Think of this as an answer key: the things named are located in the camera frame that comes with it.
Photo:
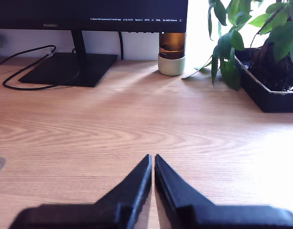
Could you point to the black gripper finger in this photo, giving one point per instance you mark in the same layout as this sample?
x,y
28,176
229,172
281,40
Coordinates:
x,y
174,198
132,198

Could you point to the green leafy houseplant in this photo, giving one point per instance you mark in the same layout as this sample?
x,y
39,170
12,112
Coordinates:
x,y
228,76

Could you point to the amber bottle in green cup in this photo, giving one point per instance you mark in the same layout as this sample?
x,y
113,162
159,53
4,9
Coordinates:
x,y
171,64

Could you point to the black rectangular planter tray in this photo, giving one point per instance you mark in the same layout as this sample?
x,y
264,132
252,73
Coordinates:
x,y
267,100

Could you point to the black Huawei monitor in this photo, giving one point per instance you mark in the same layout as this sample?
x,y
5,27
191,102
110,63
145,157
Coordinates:
x,y
65,12

